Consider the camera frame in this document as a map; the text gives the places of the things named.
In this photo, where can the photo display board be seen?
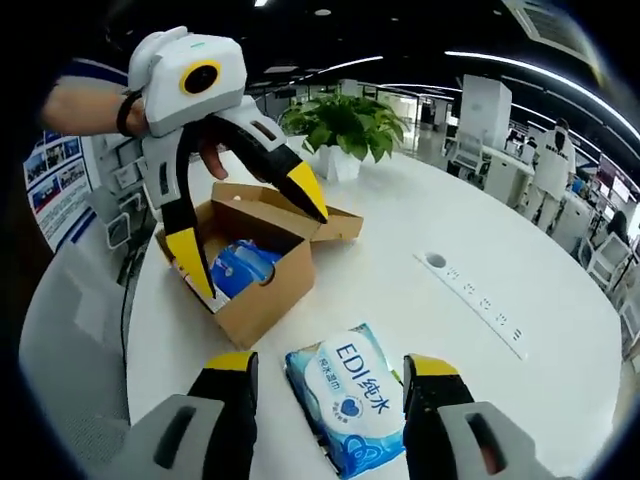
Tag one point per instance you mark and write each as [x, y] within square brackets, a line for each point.
[60, 200]

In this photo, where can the white office chair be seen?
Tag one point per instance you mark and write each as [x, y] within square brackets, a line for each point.
[470, 150]
[607, 260]

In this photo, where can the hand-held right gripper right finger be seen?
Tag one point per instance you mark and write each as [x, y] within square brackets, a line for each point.
[435, 395]

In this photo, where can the brown cardboard shoe box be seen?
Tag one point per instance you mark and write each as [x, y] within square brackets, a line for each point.
[270, 300]

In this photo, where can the white office desk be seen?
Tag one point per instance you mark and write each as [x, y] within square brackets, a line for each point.
[505, 175]

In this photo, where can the white blue wet wipes pack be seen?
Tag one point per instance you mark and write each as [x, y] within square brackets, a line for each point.
[345, 395]

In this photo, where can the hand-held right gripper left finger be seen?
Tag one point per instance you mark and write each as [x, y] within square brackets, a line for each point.
[225, 400]

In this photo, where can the white ceiling light strip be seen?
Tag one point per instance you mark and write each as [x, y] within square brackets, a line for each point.
[452, 52]

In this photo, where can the person's left hand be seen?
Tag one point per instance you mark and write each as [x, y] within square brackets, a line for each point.
[214, 160]

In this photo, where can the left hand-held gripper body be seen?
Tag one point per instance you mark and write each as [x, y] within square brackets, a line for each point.
[170, 90]

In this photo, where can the ceiling air conditioner vent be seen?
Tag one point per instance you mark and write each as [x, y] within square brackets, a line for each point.
[555, 27]

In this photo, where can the dark blue wet wipes pack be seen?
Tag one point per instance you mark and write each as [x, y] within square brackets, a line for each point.
[240, 265]

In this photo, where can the green plant in white pot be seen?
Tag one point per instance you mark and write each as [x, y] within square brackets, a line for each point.
[345, 125]

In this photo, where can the grey mesh office chair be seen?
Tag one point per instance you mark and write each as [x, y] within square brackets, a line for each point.
[65, 325]

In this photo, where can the white table socket panel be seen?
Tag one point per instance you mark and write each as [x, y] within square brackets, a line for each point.
[435, 260]

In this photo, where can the black wristband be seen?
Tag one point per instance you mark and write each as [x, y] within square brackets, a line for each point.
[125, 112]

